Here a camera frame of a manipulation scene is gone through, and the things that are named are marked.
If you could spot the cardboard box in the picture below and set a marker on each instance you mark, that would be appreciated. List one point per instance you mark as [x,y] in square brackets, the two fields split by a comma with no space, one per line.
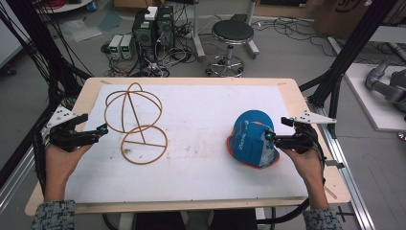
[351,17]

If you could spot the grey power supply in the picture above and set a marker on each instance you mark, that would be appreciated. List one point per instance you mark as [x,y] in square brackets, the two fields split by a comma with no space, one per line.
[126,47]
[115,46]

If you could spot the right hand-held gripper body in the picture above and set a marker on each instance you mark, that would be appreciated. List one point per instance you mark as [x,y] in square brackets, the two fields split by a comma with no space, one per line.
[303,140]

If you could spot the black round stool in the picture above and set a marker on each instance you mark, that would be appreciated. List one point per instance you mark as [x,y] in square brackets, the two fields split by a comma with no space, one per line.
[233,32]

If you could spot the aluminium rail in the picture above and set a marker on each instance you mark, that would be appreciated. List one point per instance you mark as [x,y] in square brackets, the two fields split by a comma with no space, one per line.
[14,187]
[346,179]

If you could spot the white box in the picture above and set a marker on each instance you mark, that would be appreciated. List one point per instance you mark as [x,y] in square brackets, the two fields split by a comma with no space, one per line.
[151,12]

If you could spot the white table mat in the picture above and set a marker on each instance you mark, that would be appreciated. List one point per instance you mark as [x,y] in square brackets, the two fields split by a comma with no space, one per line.
[198,127]

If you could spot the person's legs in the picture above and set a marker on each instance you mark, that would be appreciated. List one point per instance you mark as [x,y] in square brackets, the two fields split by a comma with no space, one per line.
[159,222]

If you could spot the person's right hand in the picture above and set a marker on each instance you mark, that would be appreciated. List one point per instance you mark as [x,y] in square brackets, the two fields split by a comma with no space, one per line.
[309,169]

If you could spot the white board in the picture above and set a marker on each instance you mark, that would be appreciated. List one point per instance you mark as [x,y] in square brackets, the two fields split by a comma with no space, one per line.
[367,105]

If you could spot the clear plastic sheet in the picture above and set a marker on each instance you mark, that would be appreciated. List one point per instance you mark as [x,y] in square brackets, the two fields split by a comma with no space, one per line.
[79,30]

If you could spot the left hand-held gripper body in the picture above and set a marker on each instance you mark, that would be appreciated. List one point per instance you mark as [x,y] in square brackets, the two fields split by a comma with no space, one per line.
[65,137]

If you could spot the person's left hand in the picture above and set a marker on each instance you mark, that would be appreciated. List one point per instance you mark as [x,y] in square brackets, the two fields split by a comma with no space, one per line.
[60,163]

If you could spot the black computer tower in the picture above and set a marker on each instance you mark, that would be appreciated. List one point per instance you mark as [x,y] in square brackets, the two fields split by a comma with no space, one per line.
[165,27]
[144,35]

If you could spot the blue hat with orange brim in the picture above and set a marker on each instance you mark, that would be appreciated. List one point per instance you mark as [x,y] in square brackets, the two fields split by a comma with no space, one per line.
[249,142]

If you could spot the black frame strut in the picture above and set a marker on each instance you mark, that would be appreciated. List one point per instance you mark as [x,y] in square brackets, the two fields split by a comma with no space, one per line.
[351,48]
[48,48]

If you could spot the white round table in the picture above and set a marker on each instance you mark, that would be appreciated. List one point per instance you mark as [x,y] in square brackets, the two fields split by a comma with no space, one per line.
[68,6]

